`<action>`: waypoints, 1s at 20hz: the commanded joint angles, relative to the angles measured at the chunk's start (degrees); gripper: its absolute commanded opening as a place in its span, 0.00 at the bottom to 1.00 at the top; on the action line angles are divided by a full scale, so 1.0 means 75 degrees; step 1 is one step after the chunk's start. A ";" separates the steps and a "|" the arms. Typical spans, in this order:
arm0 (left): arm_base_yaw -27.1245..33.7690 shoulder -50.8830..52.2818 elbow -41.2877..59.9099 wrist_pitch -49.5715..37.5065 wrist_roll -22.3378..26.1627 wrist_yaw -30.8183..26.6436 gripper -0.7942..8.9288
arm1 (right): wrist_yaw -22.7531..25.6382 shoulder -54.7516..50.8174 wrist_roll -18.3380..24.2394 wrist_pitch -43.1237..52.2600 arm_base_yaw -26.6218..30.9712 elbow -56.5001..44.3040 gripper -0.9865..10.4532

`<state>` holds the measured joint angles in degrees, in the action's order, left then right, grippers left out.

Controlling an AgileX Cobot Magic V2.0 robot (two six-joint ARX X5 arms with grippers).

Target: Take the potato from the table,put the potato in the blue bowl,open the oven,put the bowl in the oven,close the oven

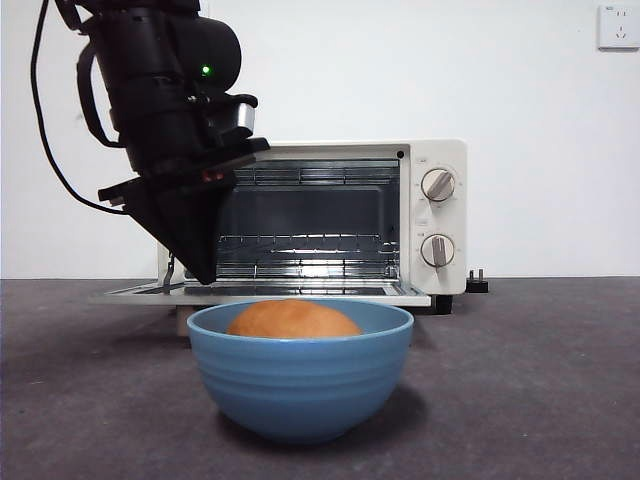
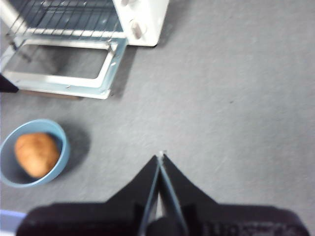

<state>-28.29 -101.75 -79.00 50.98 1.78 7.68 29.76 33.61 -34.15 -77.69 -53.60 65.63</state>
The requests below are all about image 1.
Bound brown potato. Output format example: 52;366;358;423
226;298;362;339

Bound oven door with beige handle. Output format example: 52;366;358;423
89;279;434;339

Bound blue ribbed bowl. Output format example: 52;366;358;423
186;299;415;445

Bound beige round oven knob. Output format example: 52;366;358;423
420;168;457;203
419;233;456;270

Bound cream Toshiba toaster oven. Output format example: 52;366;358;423
155;138;469;316

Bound black power plug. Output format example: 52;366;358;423
466;268;494;294

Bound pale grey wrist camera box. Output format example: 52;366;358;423
214;93;260;141

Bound metal wire oven rack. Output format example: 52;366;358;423
215;230;402;254

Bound thick black sleeved cable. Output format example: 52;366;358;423
75;0;124;149

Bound thin black cable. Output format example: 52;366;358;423
30;0;129;217

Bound white wall socket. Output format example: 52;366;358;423
597;4;640;51

